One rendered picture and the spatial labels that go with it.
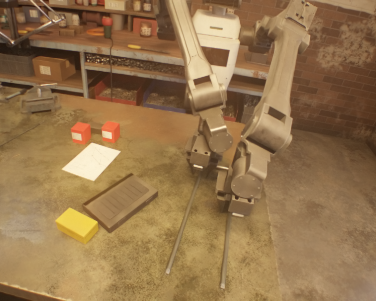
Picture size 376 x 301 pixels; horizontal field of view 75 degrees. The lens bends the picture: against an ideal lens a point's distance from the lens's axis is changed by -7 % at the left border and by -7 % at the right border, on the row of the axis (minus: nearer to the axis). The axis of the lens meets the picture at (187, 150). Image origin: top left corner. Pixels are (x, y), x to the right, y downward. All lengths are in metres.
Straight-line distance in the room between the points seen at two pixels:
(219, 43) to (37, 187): 0.91
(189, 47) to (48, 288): 0.58
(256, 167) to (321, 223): 1.69
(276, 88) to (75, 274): 0.55
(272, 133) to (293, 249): 1.42
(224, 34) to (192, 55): 0.68
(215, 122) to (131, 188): 0.27
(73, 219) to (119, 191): 0.13
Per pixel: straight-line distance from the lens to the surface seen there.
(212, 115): 0.61
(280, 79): 0.61
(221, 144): 0.59
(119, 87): 2.54
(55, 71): 2.48
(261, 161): 0.50
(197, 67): 0.62
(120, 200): 0.65
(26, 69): 2.64
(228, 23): 1.30
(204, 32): 1.30
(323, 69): 3.01
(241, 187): 0.49
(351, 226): 2.28
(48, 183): 0.76
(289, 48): 0.71
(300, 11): 0.86
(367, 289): 1.99
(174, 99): 2.40
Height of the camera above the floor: 1.38
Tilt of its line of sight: 36 degrees down
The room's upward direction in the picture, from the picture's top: 9 degrees clockwise
